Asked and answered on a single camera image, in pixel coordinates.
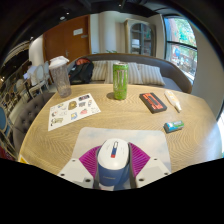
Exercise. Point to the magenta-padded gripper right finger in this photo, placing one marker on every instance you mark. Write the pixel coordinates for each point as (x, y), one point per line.
(141, 161)

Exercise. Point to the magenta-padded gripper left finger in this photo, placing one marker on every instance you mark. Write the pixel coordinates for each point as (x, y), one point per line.
(87, 163)

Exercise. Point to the blue and white computer mouse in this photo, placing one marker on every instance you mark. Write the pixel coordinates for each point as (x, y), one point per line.
(113, 160)

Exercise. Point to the pale sky-print mouse pad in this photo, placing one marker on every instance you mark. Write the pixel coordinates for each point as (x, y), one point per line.
(143, 140)

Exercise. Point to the small teal pack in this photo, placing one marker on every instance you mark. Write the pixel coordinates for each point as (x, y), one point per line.
(173, 126)

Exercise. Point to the white sticker sheet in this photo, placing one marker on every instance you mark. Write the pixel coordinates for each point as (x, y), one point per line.
(71, 111)

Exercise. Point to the black and red flat box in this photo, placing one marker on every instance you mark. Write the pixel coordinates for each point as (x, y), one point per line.
(152, 102)

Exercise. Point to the white tube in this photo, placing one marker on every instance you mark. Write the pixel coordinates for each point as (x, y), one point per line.
(172, 100)

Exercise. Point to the green drink can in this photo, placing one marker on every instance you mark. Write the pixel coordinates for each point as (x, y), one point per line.
(120, 81)

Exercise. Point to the striped cushion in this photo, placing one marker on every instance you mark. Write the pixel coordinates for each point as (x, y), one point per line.
(152, 75)
(99, 70)
(135, 73)

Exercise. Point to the grey curved sofa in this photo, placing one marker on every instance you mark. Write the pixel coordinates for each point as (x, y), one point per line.
(175, 80)

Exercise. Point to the clear shaker bottle white lid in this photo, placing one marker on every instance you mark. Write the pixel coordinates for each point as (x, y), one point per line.
(61, 78)

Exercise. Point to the black and orange backpack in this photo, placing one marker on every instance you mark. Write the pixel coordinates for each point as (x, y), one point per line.
(81, 71)

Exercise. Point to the person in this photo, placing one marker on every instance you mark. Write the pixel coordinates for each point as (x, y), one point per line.
(30, 70)

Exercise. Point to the large window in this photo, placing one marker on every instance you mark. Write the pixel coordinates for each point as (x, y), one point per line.
(181, 48)

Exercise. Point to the glass-front cabinet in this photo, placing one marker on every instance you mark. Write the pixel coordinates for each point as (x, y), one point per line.
(140, 38)

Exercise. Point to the brown wooden door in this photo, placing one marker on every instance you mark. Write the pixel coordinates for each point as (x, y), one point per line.
(68, 40)

